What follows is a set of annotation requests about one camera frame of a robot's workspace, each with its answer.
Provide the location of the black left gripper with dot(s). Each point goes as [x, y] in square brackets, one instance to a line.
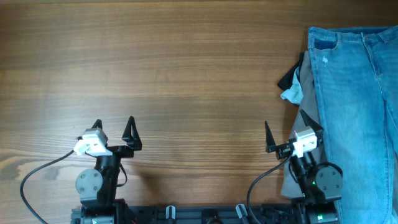
[133, 141]

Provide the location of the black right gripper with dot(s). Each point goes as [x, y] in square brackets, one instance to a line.
[282, 149]

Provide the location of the light blue denim jeans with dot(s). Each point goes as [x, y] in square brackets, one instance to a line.
[355, 78]

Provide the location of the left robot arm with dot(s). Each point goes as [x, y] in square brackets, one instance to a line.
[97, 186]

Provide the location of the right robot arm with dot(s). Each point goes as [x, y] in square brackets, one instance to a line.
[321, 183]

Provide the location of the light blue cloth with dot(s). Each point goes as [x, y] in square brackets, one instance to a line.
[294, 93]

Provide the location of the grey folded trousers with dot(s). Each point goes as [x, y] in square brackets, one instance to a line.
[290, 188]

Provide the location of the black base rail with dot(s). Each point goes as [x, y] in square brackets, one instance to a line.
[211, 214]

